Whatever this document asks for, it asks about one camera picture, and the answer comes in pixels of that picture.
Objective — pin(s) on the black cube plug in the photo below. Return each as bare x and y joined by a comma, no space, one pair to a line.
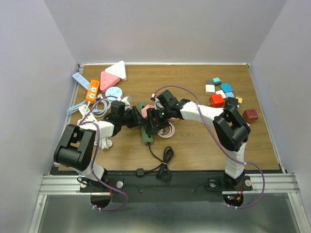
233,102

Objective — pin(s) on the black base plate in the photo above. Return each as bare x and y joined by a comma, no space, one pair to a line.
213,186

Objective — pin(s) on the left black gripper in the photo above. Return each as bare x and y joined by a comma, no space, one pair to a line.
136,117

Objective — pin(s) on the pink triangular power strip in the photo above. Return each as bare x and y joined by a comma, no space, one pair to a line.
107,81

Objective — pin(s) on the small white cube plug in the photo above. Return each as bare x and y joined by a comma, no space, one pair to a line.
222,93

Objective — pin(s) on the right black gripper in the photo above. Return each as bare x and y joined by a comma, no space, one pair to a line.
150,124

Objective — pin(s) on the blue round socket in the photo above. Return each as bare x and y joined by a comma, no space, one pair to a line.
114,93

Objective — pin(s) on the orange power strip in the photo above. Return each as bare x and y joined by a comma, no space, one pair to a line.
92,91

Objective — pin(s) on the green power strip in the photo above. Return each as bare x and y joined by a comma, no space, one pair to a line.
145,137

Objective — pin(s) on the dark red cube plug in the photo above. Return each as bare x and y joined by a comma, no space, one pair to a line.
250,116

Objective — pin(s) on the light blue cube plug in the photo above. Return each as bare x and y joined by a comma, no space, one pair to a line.
229,95

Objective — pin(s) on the light blue power strip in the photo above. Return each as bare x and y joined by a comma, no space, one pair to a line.
81,80

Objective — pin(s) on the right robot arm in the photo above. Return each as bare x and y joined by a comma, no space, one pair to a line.
231,129

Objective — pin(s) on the pink round socket with cable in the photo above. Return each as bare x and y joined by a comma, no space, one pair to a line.
169,131

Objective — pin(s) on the teal cube plug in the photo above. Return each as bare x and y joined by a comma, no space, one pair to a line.
217,81

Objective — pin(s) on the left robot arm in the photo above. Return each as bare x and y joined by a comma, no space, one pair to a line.
75,148

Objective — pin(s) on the white triangular power strip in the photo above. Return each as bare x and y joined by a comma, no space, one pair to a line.
118,69

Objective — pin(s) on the pink cube socket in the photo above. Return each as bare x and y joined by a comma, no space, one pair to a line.
144,110

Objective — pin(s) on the yellow cube plug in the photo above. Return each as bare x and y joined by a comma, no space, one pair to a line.
240,99

